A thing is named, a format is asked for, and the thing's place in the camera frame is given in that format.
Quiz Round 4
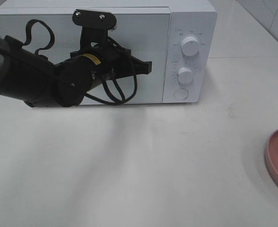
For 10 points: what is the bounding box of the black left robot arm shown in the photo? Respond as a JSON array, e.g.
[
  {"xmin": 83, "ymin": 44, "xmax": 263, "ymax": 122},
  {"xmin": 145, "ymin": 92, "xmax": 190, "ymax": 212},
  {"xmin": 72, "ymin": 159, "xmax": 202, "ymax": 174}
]
[{"xmin": 0, "ymin": 36, "xmax": 152, "ymax": 107}]

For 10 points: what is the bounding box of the white microwave door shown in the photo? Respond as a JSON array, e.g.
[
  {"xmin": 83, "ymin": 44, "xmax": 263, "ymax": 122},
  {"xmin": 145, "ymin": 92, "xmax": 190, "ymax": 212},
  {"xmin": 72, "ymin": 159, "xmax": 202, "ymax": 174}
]
[{"xmin": 0, "ymin": 14, "xmax": 170, "ymax": 104}]

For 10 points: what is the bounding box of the white microwave oven body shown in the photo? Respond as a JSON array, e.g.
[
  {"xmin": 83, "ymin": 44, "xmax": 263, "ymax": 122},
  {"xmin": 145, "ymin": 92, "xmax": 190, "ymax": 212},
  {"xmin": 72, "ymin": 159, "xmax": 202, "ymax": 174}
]
[{"xmin": 0, "ymin": 0, "xmax": 217, "ymax": 103}]

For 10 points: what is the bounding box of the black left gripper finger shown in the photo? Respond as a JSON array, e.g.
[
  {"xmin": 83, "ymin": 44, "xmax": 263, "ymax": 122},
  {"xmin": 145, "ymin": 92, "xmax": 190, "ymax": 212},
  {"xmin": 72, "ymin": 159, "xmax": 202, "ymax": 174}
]
[{"xmin": 115, "ymin": 56, "xmax": 152, "ymax": 79}]

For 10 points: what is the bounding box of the white round knob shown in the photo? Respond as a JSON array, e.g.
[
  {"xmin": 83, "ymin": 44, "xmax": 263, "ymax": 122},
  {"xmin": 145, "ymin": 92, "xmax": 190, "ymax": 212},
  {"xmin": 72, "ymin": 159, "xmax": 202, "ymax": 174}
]
[
  {"xmin": 177, "ymin": 67, "xmax": 194, "ymax": 84},
  {"xmin": 180, "ymin": 34, "xmax": 200, "ymax": 56}
]

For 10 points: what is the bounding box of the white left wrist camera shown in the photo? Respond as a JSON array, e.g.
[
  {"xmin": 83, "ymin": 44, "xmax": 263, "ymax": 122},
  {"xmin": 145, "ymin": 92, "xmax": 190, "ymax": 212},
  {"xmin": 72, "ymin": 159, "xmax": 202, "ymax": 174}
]
[{"xmin": 72, "ymin": 9, "xmax": 117, "ymax": 50}]

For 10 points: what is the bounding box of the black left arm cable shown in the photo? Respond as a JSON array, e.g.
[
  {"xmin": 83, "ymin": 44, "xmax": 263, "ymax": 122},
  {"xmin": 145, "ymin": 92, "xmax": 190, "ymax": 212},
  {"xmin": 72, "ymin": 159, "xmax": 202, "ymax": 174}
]
[{"xmin": 23, "ymin": 19, "xmax": 139, "ymax": 105}]

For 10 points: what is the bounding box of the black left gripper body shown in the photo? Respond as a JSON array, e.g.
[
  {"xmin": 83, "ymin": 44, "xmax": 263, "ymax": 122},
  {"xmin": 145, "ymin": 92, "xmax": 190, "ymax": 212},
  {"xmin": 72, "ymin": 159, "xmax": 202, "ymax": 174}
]
[{"xmin": 70, "ymin": 44, "xmax": 132, "ymax": 89}]

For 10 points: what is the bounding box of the round white door button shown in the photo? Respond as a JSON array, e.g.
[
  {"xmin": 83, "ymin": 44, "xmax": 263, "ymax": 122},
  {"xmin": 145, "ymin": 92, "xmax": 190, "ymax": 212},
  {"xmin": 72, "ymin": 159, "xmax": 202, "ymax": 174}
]
[{"xmin": 174, "ymin": 88, "xmax": 189, "ymax": 100}]

